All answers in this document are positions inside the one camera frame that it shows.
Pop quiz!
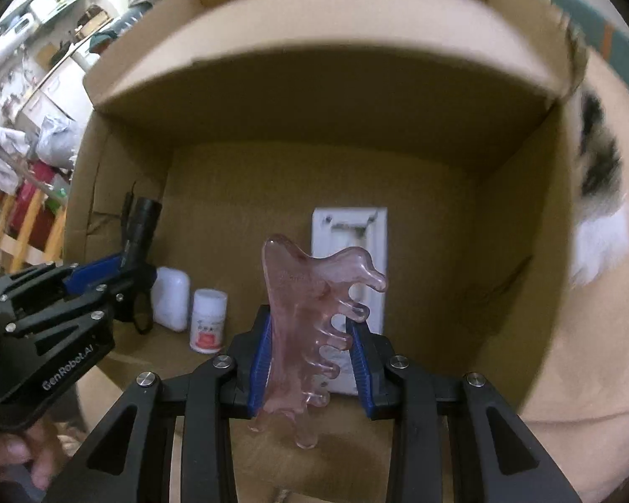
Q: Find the teal cushion with orange stripe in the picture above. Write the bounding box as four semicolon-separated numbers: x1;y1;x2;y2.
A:
550;0;629;85

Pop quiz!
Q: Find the white hanging cloth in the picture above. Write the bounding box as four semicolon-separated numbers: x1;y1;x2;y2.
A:
0;123;37;194

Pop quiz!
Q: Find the white range hood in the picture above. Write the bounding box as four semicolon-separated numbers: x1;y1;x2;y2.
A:
29;0;69;24

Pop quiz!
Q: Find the grey stuffed bag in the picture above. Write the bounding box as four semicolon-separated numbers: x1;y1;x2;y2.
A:
34;115;85;169

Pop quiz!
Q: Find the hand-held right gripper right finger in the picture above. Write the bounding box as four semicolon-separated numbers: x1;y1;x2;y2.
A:
345;319;582;503

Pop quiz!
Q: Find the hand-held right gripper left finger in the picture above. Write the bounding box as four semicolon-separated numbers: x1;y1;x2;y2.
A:
44;304;273;503

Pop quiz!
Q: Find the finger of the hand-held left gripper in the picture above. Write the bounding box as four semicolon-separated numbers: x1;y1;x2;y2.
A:
0;252;129;302
5;267;157;341

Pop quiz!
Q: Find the white charger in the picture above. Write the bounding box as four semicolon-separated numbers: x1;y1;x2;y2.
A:
151;267;190;332

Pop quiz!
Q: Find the fluffy patterned blanket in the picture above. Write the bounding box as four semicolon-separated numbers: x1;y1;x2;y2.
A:
566;36;629;286

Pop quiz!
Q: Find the white base cabinet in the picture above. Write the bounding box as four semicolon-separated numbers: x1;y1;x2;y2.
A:
21;57;92;121

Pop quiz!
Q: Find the person's left hand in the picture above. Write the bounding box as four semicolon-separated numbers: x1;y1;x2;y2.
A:
0;414;85;490

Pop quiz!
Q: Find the white pill bottle red label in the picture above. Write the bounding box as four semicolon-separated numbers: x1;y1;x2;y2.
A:
189;289;229;354

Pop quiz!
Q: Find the yellow wooden chair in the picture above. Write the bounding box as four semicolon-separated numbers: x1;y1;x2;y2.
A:
0;189;66;278

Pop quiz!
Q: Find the pink translucent comb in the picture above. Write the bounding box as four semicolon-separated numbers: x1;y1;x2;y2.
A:
247;233;387;450

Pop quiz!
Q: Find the white rectangular power adapter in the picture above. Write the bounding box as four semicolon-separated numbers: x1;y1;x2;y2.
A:
311;207;389;396

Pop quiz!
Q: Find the plain teal cushion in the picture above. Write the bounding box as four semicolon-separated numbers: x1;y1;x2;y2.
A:
91;3;153;53

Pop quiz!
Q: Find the black flashlight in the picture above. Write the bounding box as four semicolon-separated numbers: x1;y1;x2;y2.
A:
120;181;162;335

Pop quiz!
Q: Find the large cardboard box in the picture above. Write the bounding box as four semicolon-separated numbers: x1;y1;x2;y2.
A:
63;0;590;503

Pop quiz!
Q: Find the white water heater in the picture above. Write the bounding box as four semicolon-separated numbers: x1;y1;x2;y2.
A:
0;16;37;61

